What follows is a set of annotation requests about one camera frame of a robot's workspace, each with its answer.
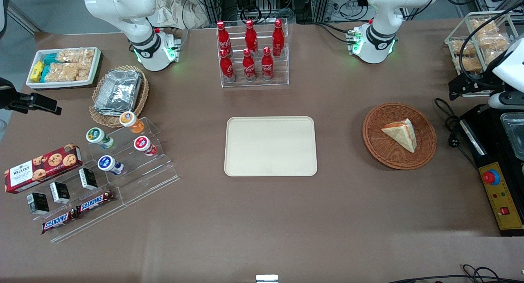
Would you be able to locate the clear plastic container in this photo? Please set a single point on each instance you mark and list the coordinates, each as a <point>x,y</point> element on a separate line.
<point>515,135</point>

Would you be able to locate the scalloped light wicker basket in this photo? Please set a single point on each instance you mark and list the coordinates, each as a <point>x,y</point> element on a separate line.
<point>141,105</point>

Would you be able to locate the red Walkers cookie box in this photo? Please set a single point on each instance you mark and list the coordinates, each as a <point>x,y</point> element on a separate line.
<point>41,168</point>

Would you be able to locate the beige cloth bag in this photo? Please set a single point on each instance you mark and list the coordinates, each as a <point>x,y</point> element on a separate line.
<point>172,12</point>

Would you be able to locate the round brown wicker basket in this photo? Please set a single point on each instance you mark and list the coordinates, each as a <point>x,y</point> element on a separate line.
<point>385,152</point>

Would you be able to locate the yellow snack pack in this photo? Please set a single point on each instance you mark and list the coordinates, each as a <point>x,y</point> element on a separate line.
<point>37,71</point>

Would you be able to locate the triangular sandwich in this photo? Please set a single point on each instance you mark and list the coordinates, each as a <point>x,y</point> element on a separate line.
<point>401,133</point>

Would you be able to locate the aluminium frame rack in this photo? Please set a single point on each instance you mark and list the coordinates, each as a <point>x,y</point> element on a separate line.
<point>213,0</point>

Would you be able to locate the beige rectangular tray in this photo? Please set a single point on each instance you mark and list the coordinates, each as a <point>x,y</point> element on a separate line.
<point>270,147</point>

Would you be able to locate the red lid yogurt cup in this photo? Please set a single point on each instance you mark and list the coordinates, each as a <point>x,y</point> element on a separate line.
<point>144,145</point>

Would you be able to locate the white rectangular snack box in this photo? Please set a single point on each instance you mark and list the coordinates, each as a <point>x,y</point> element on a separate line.
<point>96,68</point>

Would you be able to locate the blue lid yogurt cup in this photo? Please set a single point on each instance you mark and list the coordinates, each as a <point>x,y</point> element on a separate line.
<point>109,164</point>

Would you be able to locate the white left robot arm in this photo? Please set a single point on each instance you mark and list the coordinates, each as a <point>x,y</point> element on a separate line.
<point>380,12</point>

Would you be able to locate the clear acrylic step stand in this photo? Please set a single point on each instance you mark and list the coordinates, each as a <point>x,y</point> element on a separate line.
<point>82,223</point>
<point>155,180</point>

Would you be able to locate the stack of foil containers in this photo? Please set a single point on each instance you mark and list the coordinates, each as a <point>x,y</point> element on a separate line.
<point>118,92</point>

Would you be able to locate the orange lid yogurt cup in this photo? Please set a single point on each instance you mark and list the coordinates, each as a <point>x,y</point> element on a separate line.
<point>130,121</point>

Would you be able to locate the red cola bottle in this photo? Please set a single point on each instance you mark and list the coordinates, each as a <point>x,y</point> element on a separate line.
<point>251,37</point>
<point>278,37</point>
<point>267,66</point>
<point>223,38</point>
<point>227,68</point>
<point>249,68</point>

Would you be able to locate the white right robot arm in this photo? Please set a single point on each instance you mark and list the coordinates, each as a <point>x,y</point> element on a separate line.
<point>127,16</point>

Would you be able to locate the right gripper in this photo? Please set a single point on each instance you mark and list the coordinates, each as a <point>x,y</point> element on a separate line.
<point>9,100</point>

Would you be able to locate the small black box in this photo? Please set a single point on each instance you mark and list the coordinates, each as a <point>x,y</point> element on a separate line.
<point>88,178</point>
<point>59,192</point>
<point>38,203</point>

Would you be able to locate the teal snack pack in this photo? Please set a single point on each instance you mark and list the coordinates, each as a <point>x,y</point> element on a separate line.
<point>45,74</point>
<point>51,58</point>

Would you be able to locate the green lid yogurt cup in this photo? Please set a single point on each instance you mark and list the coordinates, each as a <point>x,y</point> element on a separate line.
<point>98,136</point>

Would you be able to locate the wrapped bread pack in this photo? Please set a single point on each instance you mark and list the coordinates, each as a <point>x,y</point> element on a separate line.
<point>493,42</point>
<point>484,26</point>
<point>456,47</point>
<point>468,64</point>

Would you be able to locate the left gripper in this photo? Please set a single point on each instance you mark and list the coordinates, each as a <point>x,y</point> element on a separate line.
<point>482,78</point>

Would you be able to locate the black machine with yellow panel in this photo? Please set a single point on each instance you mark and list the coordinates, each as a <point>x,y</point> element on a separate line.
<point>491,152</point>

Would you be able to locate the Snickers bar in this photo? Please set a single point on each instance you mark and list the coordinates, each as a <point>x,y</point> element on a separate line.
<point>57,222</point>
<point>95,202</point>

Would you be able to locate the clear acrylic bottle rack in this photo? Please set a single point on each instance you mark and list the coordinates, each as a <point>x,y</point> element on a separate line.
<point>282,70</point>

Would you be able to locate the rice cracker pack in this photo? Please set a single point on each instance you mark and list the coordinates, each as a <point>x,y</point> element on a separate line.
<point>75,55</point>
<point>67,72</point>

